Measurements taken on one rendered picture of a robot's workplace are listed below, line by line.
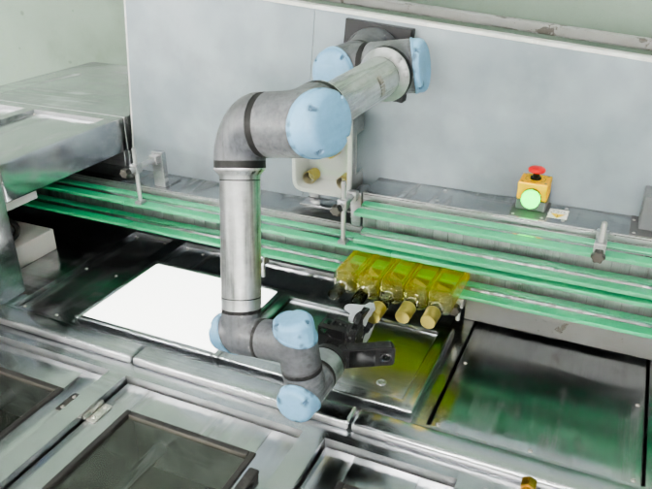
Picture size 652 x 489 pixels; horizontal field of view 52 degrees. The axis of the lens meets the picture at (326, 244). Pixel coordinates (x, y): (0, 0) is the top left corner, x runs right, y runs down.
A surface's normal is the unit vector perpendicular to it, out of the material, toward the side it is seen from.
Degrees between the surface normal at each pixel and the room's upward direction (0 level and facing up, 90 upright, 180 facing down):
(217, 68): 0
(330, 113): 77
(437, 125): 0
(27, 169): 90
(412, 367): 90
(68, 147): 90
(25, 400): 90
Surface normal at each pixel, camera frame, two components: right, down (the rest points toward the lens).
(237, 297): -0.10, 0.14
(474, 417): 0.00, -0.90
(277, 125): -0.51, 0.23
